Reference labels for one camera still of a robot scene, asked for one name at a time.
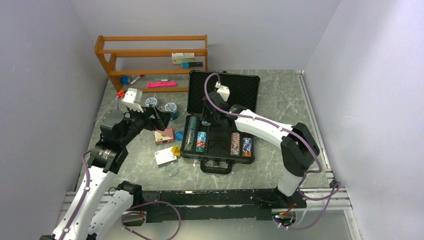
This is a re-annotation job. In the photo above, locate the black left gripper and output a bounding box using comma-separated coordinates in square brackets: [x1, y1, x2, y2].
[118, 102, 173, 146]

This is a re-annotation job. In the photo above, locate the red playing card deck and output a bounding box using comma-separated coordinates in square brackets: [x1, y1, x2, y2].
[153, 127, 175, 145]

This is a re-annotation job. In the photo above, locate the teal green poker chip stack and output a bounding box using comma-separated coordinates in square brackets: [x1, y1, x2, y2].
[187, 116, 199, 130]

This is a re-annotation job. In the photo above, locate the blue playing card deck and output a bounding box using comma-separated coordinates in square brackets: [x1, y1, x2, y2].
[154, 147, 178, 166]

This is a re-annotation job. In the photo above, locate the pink white chip stack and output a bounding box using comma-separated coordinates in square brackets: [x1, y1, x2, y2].
[230, 132, 240, 156]

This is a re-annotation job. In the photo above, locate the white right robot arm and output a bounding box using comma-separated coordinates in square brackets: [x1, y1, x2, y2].
[203, 91, 320, 208]

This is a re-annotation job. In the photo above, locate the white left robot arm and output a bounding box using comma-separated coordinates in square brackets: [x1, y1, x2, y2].
[40, 106, 171, 240]

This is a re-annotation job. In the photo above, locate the black poker set case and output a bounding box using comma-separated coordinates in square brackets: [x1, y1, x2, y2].
[181, 70, 261, 175]

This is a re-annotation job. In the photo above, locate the blue white lidded jar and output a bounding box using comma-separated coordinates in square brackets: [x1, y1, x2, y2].
[145, 97, 160, 108]
[164, 102, 179, 120]

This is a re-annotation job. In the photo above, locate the blue round dealer chip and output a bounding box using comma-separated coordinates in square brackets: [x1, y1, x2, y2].
[174, 131, 184, 141]

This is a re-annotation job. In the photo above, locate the red white chip stack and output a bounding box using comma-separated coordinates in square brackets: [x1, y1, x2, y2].
[196, 140, 206, 148]

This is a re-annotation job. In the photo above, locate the yellow blue poker chip stack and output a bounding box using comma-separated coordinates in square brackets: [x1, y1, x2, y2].
[184, 129, 196, 151]

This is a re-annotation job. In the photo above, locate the yellow dealer button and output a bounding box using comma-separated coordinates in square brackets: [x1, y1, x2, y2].
[171, 146, 181, 157]

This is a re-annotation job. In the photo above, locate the pink highlighter marker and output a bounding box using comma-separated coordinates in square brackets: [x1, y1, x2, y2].
[146, 81, 177, 88]

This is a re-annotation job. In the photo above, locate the red white marker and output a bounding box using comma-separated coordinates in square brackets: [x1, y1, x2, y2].
[129, 74, 145, 85]

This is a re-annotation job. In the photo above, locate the clear round plastic disc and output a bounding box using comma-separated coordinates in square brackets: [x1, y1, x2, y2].
[165, 163, 179, 177]

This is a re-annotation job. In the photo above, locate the blue capped small bottle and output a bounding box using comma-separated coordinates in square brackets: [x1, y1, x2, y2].
[120, 75, 133, 84]

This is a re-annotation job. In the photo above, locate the teal marker pen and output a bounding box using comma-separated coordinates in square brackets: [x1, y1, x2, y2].
[181, 61, 204, 68]

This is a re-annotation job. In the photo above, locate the orange wooden shelf rack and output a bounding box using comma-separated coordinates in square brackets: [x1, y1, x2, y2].
[94, 34, 208, 92]

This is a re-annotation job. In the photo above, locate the white red box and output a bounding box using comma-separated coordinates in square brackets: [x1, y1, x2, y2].
[171, 52, 195, 60]

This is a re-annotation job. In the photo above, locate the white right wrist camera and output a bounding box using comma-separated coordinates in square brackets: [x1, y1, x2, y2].
[215, 82, 230, 102]

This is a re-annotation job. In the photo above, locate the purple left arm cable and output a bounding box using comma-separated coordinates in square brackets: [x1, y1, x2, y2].
[59, 92, 181, 240]

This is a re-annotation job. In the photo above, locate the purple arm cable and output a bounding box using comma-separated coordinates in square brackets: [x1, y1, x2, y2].
[59, 92, 181, 240]
[203, 72, 342, 231]

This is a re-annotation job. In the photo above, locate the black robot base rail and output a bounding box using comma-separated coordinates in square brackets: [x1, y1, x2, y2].
[128, 188, 307, 223]

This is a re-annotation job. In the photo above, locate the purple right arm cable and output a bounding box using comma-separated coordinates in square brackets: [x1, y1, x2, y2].
[203, 72, 342, 231]

